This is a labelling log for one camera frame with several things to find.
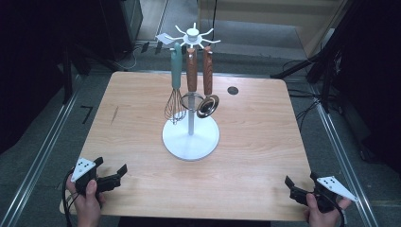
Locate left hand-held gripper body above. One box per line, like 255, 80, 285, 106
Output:
70, 157, 123, 197

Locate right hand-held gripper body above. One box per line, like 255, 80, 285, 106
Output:
288, 175, 360, 214

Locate white utensil rack stand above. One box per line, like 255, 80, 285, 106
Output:
162, 22, 221, 162

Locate teal handled wire whisk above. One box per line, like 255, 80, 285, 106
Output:
164, 42, 188, 126

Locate wooden handled mesh strainer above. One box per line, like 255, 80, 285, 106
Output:
180, 46, 205, 113

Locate wooden handled steel egg separator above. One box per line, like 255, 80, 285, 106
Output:
196, 45, 220, 120

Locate person's right hand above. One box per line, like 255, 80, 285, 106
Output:
303, 192, 353, 227

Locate person's left hand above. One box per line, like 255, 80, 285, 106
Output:
65, 179, 107, 221

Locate black metal stand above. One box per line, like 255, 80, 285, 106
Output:
61, 46, 76, 105

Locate black tripod stand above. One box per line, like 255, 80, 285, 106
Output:
270, 0, 373, 114

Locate dark cabinet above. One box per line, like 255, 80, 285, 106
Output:
99, 0, 144, 61

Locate white paper tag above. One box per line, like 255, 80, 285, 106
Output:
155, 32, 174, 45

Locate right hand-held gripper black cable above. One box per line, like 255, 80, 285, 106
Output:
315, 191, 347, 227

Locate hand-held gripper black cable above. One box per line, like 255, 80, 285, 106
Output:
315, 191, 347, 227
61, 169, 80, 227

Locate left hand-held gripper black cable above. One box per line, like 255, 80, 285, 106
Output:
61, 169, 80, 227

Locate metal floor rail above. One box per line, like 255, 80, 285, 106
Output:
0, 89, 80, 227
310, 91, 381, 227

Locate black floor cables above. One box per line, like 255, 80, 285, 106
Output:
285, 58, 337, 131

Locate white floor cable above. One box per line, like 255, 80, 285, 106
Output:
113, 46, 138, 71

